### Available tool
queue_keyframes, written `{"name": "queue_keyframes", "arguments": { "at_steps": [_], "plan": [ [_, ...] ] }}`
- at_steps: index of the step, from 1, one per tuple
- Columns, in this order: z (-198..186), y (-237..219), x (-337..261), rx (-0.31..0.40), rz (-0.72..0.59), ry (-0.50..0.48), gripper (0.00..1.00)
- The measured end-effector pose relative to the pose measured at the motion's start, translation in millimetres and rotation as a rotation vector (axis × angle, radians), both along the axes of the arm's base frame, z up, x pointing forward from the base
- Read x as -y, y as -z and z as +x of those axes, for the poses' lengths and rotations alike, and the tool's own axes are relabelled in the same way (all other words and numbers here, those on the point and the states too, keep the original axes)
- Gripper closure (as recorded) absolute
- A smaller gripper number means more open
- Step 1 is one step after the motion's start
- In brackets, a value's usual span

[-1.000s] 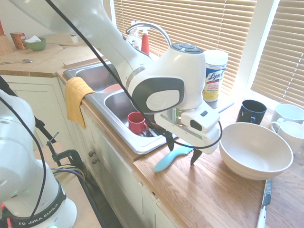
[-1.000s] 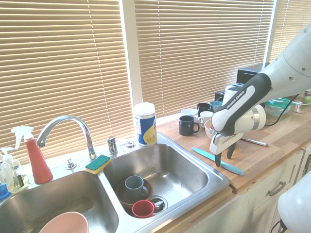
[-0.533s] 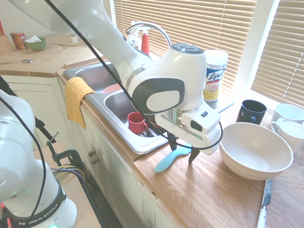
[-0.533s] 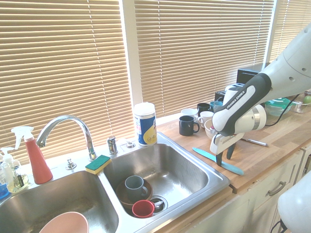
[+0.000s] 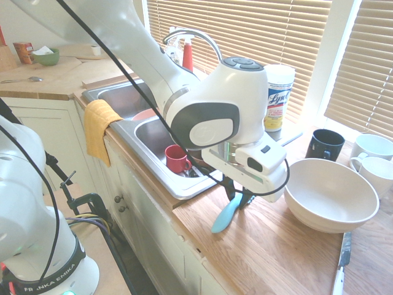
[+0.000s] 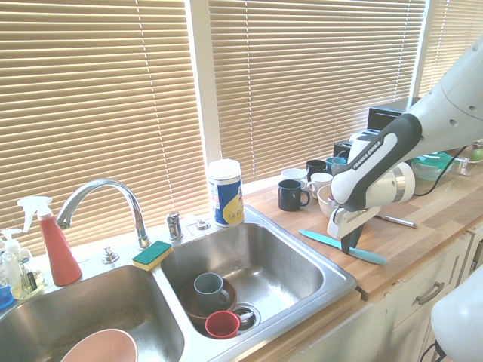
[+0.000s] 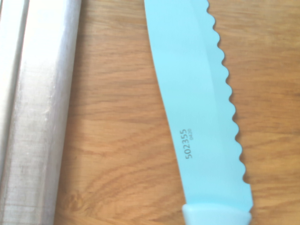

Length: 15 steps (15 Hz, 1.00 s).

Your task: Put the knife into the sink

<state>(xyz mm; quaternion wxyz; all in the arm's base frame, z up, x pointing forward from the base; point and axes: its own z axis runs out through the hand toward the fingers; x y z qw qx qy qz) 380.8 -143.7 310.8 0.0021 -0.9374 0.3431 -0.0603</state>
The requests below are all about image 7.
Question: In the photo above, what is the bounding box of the light blue serrated knife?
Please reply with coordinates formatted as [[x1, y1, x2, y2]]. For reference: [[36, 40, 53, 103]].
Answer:
[[143, 0, 253, 225]]

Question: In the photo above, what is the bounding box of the stainless steel sink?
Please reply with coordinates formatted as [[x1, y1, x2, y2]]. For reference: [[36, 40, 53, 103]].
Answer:
[[0, 0, 83, 225]]

